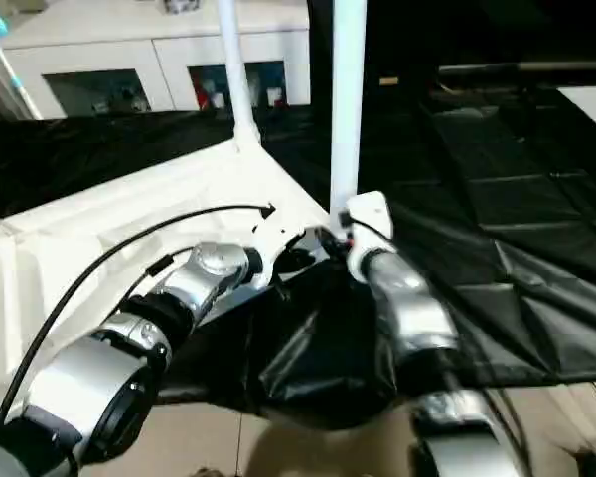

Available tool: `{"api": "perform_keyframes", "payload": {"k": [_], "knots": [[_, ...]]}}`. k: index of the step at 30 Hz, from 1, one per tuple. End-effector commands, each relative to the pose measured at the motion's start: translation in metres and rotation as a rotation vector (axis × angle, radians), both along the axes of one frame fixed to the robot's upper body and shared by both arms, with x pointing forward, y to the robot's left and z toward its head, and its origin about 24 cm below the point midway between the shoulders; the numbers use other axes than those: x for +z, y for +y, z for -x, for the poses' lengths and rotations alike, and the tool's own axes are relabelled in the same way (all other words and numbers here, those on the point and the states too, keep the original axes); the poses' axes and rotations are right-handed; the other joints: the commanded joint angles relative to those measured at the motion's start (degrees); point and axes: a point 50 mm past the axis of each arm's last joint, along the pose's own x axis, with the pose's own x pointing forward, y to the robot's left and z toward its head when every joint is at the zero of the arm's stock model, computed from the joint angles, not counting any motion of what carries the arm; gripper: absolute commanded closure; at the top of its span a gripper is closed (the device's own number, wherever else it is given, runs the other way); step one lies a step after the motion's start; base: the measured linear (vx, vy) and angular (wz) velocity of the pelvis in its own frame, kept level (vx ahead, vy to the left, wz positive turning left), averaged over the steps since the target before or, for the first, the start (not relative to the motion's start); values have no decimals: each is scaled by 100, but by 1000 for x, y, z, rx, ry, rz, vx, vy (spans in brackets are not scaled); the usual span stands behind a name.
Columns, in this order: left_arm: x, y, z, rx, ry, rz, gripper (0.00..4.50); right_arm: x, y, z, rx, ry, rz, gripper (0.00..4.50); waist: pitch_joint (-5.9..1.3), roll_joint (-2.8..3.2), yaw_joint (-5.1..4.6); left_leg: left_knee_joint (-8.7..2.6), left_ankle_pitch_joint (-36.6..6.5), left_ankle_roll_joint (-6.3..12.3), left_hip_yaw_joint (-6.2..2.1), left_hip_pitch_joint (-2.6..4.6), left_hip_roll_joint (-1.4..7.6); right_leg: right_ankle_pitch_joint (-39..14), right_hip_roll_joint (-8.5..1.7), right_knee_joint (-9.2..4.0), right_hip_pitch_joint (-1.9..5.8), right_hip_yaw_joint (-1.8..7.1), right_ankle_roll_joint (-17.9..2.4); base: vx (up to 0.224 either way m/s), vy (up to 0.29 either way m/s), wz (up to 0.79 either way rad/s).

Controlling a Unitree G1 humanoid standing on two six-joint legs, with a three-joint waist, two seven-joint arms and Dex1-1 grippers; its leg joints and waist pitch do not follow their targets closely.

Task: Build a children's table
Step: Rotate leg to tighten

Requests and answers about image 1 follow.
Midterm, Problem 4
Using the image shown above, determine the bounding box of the white plastic table top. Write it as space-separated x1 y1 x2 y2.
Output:
0 134 351 400

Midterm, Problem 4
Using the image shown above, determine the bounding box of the black plastic mat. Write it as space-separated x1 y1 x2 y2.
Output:
0 94 596 430

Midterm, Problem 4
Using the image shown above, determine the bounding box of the white glass-door cabinet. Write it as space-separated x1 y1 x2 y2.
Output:
0 0 312 121

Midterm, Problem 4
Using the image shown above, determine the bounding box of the white pole with blue band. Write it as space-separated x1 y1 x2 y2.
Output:
0 20 41 121

